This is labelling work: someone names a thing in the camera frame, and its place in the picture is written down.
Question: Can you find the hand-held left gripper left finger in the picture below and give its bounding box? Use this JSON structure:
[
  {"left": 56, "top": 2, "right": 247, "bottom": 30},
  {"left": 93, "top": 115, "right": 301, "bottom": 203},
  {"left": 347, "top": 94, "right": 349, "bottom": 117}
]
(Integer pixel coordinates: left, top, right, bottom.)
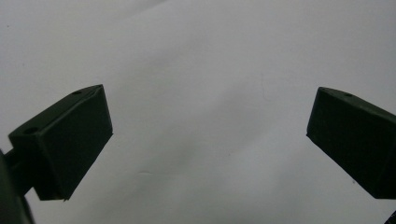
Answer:
[{"left": 7, "top": 84, "right": 114, "bottom": 202}]

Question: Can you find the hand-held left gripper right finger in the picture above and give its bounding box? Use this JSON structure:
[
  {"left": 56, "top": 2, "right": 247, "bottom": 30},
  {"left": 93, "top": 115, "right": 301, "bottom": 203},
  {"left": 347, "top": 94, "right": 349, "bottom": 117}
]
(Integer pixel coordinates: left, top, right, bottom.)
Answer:
[{"left": 305, "top": 86, "right": 396, "bottom": 200}]

